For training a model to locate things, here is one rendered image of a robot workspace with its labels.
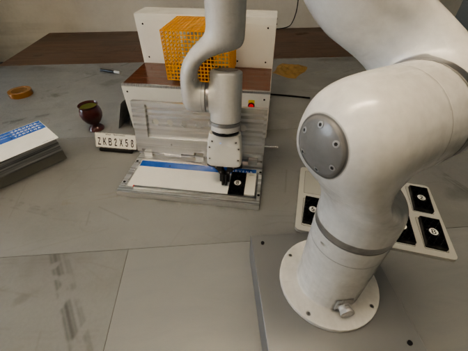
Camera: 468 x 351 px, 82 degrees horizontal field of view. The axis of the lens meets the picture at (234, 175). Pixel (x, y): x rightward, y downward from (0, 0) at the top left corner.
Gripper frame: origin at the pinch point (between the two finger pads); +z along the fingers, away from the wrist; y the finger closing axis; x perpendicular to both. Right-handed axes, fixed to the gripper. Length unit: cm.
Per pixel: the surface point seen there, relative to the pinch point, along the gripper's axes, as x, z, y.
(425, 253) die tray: -16, 7, 54
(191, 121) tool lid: 11.6, -13.2, -12.9
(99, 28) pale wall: 166, -33, -131
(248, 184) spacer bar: 0.1, 1.6, 7.6
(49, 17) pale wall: 157, -40, -167
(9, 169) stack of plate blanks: -5, 1, -69
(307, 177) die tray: 8.4, 2.0, 26.3
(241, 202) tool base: -6.6, 3.9, 6.0
